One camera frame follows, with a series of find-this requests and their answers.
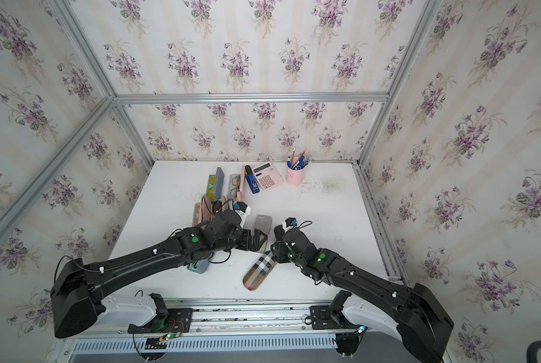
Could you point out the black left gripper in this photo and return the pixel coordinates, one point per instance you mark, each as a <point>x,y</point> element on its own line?
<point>256,243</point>

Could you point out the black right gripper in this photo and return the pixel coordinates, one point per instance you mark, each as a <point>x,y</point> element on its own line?
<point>279,247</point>

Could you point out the pink glasses case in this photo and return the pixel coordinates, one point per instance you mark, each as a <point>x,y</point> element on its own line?
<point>202,211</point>

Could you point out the plaid glasses case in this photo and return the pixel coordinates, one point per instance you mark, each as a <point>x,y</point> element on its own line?
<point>259,271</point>

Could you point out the grey glasses case red glasses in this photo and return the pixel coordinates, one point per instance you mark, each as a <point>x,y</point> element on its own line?
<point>262,228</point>

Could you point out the teal glasses case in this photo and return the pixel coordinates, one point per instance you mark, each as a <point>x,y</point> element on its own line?
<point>199,267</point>

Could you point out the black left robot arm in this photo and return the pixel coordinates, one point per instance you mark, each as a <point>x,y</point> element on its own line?
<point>79,288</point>

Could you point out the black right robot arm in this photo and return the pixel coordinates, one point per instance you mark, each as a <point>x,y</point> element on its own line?
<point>423,324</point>

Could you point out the grey case yellow lining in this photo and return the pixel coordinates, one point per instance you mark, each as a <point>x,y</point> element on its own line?
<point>215,185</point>

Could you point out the pink grey case back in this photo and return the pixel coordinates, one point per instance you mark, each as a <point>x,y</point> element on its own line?
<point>239,195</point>

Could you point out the blue stapler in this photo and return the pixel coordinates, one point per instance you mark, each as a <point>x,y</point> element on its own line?
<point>251,180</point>

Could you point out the pink pen cup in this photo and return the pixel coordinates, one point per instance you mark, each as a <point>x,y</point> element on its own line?
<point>294,177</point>

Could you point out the pink calculator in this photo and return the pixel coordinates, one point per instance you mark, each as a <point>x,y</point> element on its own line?
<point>267,176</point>

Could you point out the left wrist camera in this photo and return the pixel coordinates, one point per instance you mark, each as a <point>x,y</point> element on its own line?
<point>242,209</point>

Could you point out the brown frame glasses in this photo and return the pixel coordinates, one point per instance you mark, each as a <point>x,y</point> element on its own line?
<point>235,183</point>

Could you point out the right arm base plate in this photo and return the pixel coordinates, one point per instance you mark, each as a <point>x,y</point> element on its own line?
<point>322,317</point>

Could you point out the aluminium rail frame front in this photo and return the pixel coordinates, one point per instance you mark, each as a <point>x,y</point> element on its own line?
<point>229,326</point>

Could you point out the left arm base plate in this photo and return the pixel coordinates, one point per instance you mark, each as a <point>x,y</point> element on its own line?
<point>173,322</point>

